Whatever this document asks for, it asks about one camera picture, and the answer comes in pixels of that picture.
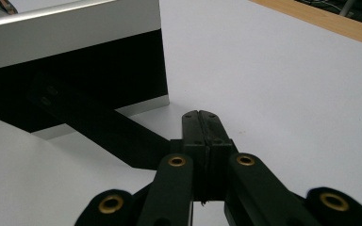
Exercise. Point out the white table sheet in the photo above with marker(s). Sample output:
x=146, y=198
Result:
x=264, y=78

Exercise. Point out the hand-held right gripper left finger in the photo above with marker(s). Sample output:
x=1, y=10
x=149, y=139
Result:
x=194, y=141

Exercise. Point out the white metal stand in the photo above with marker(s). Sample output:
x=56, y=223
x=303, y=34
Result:
x=347, y=7

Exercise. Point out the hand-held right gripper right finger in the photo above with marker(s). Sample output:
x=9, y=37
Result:
x=217, y=147

